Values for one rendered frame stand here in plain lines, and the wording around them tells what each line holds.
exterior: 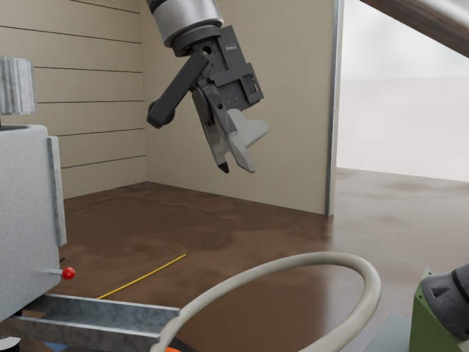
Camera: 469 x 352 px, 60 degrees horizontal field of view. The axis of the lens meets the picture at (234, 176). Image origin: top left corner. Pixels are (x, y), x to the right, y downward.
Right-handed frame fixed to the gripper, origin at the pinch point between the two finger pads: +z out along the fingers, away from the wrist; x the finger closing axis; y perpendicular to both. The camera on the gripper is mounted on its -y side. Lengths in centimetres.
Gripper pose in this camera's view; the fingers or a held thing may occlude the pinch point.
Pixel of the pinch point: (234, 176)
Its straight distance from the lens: 58.4
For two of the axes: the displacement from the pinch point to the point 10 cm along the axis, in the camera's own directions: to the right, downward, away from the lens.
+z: 3.7, 9.3, 0.9
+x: -2.3, 0.0, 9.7
